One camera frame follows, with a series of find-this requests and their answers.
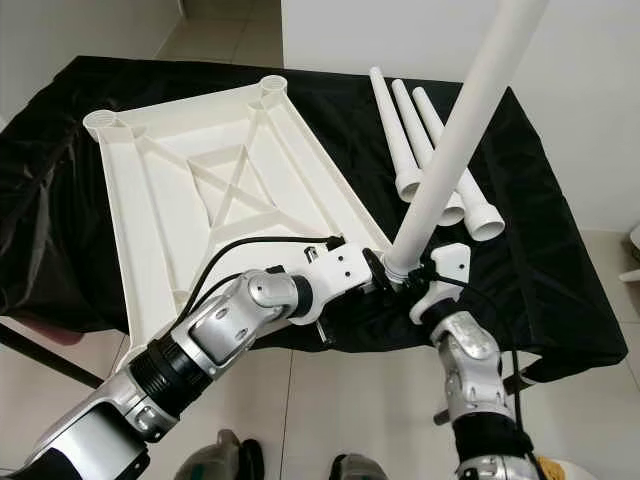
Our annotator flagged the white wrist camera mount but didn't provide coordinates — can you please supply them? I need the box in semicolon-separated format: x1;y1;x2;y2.
298;240;371;321
408;242;473;326

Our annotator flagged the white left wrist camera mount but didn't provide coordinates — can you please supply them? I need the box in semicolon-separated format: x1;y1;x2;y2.
298;240;371;321

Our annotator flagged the grey robot left foot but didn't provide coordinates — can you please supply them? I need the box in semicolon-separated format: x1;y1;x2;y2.
180;430;261;480

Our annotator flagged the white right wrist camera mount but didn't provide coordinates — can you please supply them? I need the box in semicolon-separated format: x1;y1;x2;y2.
408;242;473;326

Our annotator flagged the pink cloth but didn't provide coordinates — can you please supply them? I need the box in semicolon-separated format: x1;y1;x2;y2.
15;320;66;346

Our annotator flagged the yellow cloth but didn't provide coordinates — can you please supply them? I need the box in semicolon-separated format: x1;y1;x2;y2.
532;455;566;479

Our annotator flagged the black tablecloth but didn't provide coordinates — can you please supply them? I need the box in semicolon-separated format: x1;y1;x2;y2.
0;55;629;386

